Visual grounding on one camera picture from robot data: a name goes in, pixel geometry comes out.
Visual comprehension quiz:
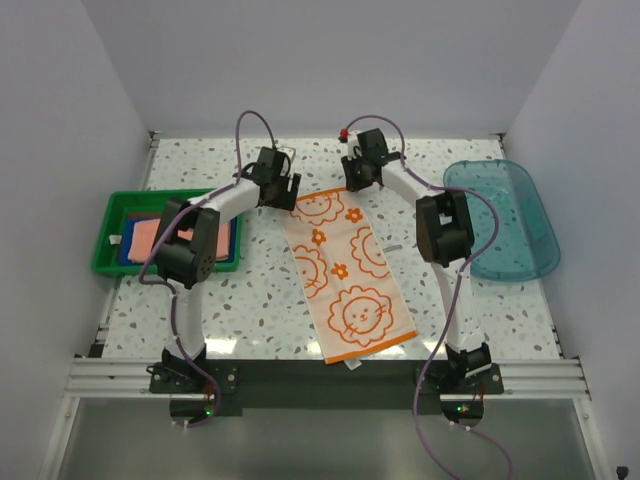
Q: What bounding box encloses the orange white lion towel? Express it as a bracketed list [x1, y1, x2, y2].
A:
[281, 188, 417, 364]

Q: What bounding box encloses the pink panda towel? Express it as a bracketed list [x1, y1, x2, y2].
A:
[123, 218, 232, 264]

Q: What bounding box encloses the blue towel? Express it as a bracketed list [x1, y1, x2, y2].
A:
[117, 219, 238, 266]

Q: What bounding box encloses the brown towel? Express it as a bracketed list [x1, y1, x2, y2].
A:
[125, 212, 161, 221]

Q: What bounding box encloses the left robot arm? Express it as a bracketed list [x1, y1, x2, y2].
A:
[139, 147, 301, 394]

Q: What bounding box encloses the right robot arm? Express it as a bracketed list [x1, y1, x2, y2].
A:
[339, 129, 492, 393]

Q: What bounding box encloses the green plastic tray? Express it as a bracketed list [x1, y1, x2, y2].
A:
[90, 187, 246, 277]

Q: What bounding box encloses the blue plastic bin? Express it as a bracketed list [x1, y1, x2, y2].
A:
[443, 160, 561, 283]

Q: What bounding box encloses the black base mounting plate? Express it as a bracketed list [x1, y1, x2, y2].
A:
[146, 358, 505, 426]

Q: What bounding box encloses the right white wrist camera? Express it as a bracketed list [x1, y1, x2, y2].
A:
[338, 128, 361, 159]

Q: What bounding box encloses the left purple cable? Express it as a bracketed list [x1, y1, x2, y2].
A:
[137, 110, 277, 431]

